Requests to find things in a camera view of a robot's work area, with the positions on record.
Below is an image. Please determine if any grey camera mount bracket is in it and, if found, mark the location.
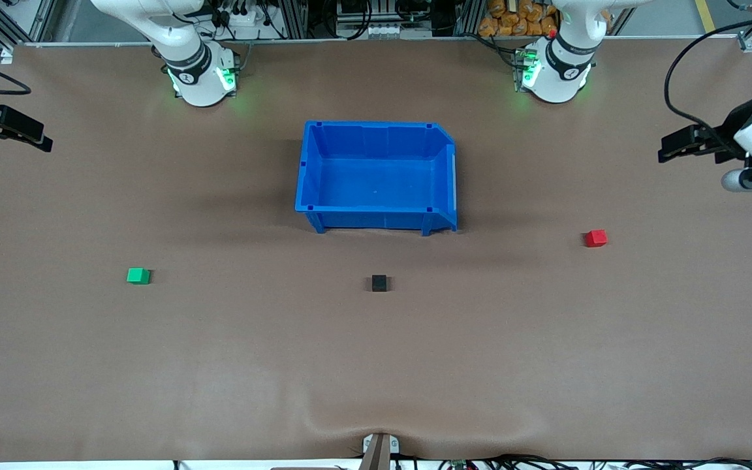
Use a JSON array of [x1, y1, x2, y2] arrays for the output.
[[358, 432, 401, 470]]

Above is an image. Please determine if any white power strip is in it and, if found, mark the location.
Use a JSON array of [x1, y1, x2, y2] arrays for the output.
[[223, 10, 272, 41]]

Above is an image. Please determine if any blue plastic storage bin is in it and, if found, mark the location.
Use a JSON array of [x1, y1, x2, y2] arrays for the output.
[[294, 120, 459, 236]]

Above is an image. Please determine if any brown table mat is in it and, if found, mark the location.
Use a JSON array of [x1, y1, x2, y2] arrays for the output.
[[0, 36, 752, 464]]

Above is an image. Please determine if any orange packets pile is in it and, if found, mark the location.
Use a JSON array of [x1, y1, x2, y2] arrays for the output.
[[478, 0, 558, 37]]

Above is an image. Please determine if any aluminium rack frame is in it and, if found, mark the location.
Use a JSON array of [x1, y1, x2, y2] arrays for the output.
[[275, 0, 484, 40]]

